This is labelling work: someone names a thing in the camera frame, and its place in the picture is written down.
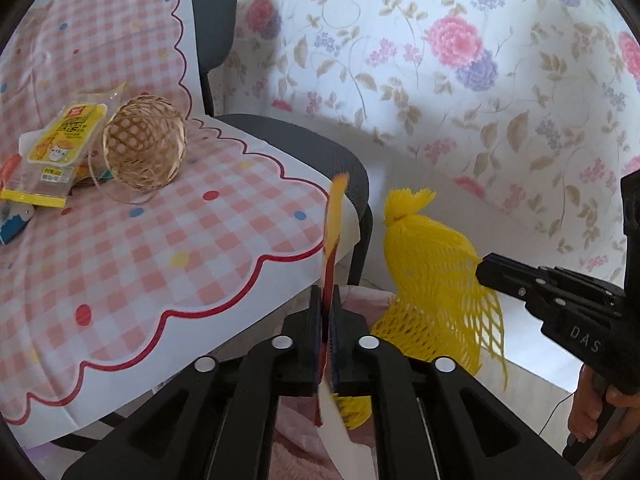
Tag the yellow snack bag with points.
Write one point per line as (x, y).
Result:
(47, 172)

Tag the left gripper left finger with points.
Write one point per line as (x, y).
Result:
(215, 419)

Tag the red yellow wrapper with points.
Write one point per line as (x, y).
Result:
(351, 460)

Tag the woven bamboo basket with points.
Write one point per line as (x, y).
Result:
(139, 151)

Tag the floral curtain sheet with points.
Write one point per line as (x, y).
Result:
(523, 115)

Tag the black office chair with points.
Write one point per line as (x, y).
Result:
(214, 23)

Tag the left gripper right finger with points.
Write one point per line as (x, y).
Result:
(433, 420)

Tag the person's right hand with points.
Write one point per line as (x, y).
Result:
(588, 405)

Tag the orange red wrapper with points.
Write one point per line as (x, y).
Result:
(7, 169)

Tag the pink checkered cloth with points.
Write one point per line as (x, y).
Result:
(113, 290)

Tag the yellow foam fruit net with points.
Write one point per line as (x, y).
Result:
(438, 308)

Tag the blue white small package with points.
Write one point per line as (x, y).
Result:
(14, 217)

